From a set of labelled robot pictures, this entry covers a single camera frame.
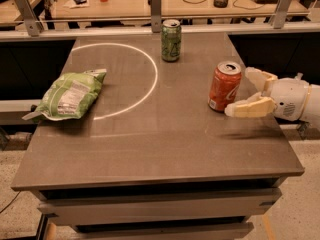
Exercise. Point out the green jalapeno chip bag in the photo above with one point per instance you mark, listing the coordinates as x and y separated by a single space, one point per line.
70 96

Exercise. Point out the middle metal bracket post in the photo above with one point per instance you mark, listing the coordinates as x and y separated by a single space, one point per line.
156 20

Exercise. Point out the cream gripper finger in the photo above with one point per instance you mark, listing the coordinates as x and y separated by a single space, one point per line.
260 79
254 107

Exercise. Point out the right metal bracket post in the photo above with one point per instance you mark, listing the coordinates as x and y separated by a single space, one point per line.
278 19

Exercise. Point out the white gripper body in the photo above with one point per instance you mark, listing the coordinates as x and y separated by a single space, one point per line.
289 97

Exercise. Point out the orange coke can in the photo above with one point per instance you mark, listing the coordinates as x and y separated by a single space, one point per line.
225 83

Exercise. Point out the upper cabinet drawer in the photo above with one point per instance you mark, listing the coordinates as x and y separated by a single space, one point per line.
160 207

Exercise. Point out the left metal bracket post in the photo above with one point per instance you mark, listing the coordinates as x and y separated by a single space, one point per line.
31 21

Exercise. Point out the metal bracket post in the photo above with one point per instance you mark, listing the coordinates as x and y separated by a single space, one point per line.
31 21
278 19
156 20

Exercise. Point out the lower cabinet drawer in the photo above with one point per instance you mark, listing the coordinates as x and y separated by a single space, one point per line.
231 231

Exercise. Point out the green soda can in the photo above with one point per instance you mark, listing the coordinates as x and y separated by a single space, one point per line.
170 40

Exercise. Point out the cabinet drawer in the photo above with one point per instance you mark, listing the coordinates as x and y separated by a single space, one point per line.
231 231
160 207

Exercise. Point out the background wooden desk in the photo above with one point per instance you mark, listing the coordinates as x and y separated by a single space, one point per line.
61 10

